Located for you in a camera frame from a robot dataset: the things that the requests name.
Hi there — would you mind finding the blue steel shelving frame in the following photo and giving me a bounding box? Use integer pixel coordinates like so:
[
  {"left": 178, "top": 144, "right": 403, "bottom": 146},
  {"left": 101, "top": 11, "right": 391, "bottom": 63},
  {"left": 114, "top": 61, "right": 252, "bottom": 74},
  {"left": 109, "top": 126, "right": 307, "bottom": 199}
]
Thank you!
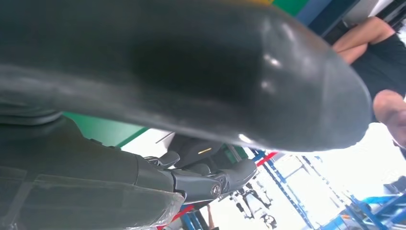
[{"left": 252, "top": 149, "right": 406, "bottom": 230}]

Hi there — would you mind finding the white table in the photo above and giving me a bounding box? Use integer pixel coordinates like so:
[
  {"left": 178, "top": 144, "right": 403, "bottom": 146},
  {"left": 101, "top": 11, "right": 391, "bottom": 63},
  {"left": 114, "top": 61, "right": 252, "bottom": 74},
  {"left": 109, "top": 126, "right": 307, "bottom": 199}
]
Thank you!
[{"left": 120, "top": 127, "right": 177, "bottom": 160}]

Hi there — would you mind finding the black carrying case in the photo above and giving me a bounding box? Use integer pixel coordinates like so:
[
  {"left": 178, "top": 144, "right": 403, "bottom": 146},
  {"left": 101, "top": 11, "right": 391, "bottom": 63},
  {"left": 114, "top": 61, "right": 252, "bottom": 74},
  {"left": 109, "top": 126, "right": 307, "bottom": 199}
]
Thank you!
[{"left": 167, "top": 135, "right": 251, "bottom": 173}]

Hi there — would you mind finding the person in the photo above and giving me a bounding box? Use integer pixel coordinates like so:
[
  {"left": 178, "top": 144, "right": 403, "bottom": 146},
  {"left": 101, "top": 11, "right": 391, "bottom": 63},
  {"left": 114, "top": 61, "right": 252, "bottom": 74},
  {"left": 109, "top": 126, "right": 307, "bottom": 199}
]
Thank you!
[{"left": 331, "top": 16, "right": 406, "bottom": 160}]

